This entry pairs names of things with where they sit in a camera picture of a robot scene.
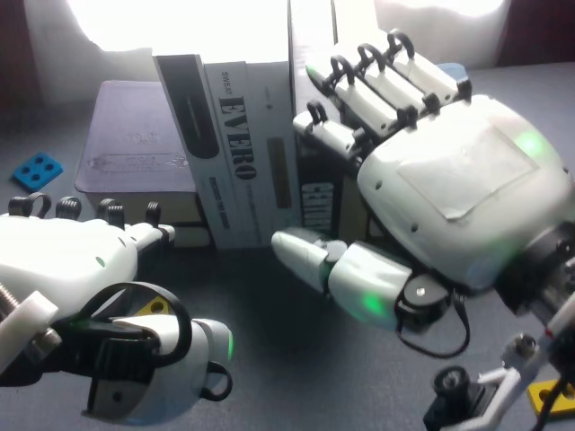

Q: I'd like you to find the black left hand cable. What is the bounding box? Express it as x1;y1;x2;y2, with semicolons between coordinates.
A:
78;281;195;360

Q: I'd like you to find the black and white book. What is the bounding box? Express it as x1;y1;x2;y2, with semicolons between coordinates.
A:
287;0;343;244
152;53;222;249

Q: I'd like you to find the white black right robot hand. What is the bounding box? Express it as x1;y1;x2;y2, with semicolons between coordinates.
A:
270;28;572;336

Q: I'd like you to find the thin black right hand cable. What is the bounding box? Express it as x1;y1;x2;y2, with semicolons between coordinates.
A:
394;289;472;359

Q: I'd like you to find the black wrist camera white bracket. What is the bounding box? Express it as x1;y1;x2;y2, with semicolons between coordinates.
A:
423;331;562;431

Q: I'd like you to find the blue four-hole block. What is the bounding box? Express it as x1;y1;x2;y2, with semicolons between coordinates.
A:
11;152;65;190

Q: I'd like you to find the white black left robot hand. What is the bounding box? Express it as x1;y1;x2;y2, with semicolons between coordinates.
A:
0;191;235;427

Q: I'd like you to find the black camera cable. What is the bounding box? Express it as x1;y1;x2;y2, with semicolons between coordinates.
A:
533;376;572;431

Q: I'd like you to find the light blue block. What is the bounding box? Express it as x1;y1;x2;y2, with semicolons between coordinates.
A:
436;62;469;86

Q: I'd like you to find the yellow triangular holed block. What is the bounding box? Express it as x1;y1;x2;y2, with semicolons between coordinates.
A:
136;295;175;321

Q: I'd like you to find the yellow rectangular holed block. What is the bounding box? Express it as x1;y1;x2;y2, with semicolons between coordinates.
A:
525;379;575;419

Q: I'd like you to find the thick purple book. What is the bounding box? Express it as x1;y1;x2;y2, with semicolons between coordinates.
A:
74;80;202;226

